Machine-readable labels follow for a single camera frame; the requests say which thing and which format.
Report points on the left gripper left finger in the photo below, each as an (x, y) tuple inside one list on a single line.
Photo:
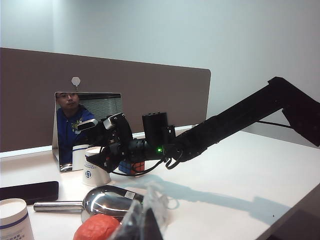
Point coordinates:
[(133, 225)]

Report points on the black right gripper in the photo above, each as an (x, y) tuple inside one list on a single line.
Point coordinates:
[(121, 135)]

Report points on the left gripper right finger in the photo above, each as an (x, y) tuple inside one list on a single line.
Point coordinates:
[(152, 225)]

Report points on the white blue-striped paper cup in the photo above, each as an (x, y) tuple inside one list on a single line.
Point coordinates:
[(93, 177), (12, 220)]

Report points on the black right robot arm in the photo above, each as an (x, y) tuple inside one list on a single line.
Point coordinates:
[(225, 120)]

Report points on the colourful Rubik's cube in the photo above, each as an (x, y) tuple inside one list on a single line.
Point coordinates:
[(136, 167)]

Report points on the shiny metal scoop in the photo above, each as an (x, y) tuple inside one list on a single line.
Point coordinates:
[(107, 202)]

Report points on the orange textured ball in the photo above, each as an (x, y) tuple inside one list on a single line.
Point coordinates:
[(97, 227)]

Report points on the frameless standing mirror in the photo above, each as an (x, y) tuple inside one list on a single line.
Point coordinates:
[(67, 120)]

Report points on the black smartphone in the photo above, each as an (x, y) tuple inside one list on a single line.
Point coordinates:
[(27, 191)]

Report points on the brown divider with hook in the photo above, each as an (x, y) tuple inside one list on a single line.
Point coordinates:
[(150, 87)]

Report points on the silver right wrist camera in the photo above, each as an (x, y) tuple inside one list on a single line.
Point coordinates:
[(87, 124)]

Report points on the white adhesive wall hook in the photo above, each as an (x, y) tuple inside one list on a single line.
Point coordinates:
[(75, 81)]

